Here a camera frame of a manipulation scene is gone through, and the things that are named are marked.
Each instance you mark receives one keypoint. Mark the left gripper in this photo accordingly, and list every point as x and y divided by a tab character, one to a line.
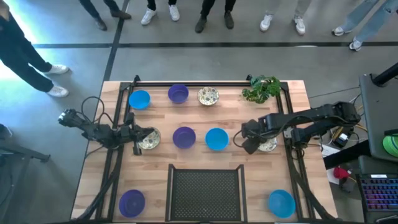
130	133

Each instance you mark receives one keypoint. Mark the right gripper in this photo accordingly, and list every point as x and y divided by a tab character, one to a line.
252	132

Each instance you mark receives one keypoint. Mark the leaf patterned ceramic bowl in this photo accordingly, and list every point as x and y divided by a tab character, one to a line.
269	146
208	96
153	140

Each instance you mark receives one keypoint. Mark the blue plastic bowl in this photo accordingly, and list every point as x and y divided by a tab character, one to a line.
216	139
281	203
139	99

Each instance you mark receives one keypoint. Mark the purple plastic bowl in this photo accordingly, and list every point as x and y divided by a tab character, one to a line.
178	93
132	203
184	137

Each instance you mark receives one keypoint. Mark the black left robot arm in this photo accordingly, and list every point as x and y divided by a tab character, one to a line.
102	133

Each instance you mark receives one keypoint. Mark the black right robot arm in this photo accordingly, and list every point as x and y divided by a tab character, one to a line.
311	116

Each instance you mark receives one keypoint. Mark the green leafy plant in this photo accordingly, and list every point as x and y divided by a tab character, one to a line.
262	88

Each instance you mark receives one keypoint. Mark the black perforated metal tray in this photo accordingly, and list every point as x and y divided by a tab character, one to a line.
205	194

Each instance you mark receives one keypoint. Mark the white paper sheet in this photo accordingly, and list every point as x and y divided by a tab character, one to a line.
330	151

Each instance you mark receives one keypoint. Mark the black power supply box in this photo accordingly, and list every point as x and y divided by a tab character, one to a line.
342	140

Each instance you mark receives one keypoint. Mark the red tool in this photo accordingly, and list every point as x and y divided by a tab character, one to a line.
341	173

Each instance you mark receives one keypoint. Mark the person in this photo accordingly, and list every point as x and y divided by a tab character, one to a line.
200	24
373	21
18	53
147	16
265	22
119	14

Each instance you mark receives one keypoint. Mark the black metal stand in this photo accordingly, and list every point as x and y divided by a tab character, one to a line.
28	154

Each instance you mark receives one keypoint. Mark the green tape roll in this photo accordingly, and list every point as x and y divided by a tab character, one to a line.
391	146

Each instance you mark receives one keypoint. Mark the laptop with backlit keyboard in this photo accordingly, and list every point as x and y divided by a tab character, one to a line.
379	194

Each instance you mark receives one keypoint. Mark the black pole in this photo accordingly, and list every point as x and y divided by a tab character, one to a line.
385	76

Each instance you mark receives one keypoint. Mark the grey metal bracket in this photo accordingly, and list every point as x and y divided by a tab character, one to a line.
287	133

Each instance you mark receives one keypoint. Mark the black aluminium table frame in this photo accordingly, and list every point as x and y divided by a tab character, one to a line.
202	84

